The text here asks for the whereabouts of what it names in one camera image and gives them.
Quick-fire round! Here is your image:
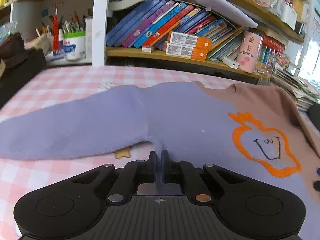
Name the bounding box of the pink checked printed mat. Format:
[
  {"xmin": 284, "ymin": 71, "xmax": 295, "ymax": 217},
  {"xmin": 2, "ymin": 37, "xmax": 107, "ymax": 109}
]
[{"xmin": 0, "ymin": 65, "xmax": 320, "ymax": 240}]

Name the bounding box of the row of colourful books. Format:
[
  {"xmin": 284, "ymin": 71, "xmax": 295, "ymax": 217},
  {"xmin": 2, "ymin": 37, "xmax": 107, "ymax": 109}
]
[{"xmin": 106, "ymin": 0, "xmax": 245, "ymax": 62}]

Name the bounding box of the red tassel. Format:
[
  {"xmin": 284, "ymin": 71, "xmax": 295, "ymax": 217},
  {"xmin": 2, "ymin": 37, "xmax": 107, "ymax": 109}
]
[{"xmin": 51, "ymin": 2, "xmax": 61, "ymax": 52}]

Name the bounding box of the white charger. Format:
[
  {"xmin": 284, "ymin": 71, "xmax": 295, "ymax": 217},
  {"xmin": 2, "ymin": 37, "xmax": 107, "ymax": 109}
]
[{"xmin": 222, "ymin": 57, "xmax": 240, "ymax": 69}]

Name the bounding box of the pink printed cup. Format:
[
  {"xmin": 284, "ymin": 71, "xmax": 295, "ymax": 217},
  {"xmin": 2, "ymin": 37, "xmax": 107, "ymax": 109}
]
[{"xmin": 236, "ymin": 31, "xmax": 263, "ymax": 73}]

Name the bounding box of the orange and white box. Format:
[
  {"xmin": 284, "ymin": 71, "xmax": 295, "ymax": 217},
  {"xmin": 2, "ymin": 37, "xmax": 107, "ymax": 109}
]
[
  {"xmin": 168, "ymin": 31, "xmax": 212, "ymax": 50},
  {"xmin": 164, "ymin": 42, "xmax": 208, "ymax": 61}
]

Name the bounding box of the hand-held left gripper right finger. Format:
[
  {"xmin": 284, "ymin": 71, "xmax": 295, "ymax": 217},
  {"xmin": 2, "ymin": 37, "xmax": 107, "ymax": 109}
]
[{"xmin": 161, "ymin": 151, "xmax": 247, "ymax": 206}]

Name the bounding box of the dark brown cloth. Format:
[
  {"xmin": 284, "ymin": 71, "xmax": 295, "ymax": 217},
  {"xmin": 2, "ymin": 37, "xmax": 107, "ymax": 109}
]
[{"xmin": 0, "ymin": 32, "xmax": 28, "ymax": 68}]

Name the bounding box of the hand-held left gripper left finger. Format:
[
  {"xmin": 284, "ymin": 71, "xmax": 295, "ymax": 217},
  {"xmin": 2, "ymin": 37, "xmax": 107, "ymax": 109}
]
[{"xmin": 72, "ymin": 151, "xmax": 157, "ymax": 206}]

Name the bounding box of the white shelf unit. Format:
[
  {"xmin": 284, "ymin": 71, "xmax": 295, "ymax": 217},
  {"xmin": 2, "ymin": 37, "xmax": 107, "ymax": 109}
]
[{"xmin": 10, "ymin": 0, "xmax": 112, "ymax": 66}]

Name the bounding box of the stack of books and papers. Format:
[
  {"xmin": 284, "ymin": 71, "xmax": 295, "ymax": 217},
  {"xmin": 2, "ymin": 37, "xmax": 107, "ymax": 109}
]
[{"xmin": 271, "ymin": 67, "xmax": 320, "ymax": 112}]

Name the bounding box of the bunch of pens and pencils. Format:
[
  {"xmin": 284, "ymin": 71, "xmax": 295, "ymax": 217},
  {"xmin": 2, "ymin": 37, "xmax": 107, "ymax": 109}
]
[{"xmin": 35, "ymin": 10, "xmax": 87, "ymax": 34}]

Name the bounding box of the purple and brown sweater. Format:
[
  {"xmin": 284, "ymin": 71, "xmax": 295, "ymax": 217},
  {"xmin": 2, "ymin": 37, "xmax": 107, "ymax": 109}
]
[{"xmin": 0, "ymin": 81, "xmax": 320, "ymax": 233}]

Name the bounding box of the white flat board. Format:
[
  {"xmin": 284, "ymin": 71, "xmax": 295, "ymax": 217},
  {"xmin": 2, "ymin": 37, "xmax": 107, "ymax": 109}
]
[{"xmin": 186, "ymin": 0, "xmax": 258, "ymax": 28}]

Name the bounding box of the wooden bookshelf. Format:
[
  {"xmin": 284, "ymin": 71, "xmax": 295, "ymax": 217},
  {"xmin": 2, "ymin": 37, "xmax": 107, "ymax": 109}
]
[{"xmin": 0, "ymin": 0, "xmax": 310, "ymax": 80}]

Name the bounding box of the white can with green lid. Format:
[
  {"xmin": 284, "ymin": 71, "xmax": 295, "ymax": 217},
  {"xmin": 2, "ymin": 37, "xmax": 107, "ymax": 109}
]
[{"xmin": 63, "ymin": 31, "xmax": 86, "ymax": 61}]

